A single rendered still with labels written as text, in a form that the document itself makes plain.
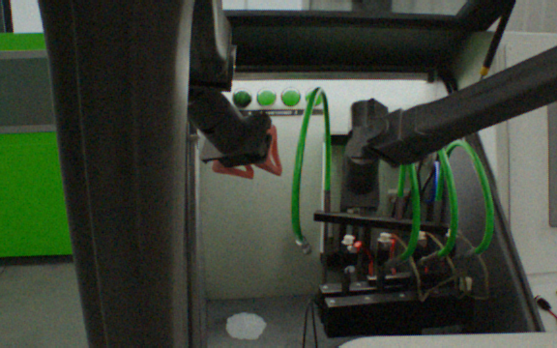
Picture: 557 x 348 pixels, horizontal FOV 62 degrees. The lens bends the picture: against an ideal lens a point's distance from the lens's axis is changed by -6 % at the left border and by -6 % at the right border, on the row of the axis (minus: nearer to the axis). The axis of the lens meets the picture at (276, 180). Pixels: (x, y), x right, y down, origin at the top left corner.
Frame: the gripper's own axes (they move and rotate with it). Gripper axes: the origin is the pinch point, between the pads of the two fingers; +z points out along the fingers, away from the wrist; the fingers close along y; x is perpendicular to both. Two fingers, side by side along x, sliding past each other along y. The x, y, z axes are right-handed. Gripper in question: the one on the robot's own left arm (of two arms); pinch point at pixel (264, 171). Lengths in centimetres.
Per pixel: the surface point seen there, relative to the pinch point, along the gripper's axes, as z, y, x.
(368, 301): 44.2, -2.8, 5.3
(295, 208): 11.1, -0.1, 0.4
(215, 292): 52, 44, 1
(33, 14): 70, 342, -259
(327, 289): 43.4, 7.0, 3.0
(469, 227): 54, -22, -16
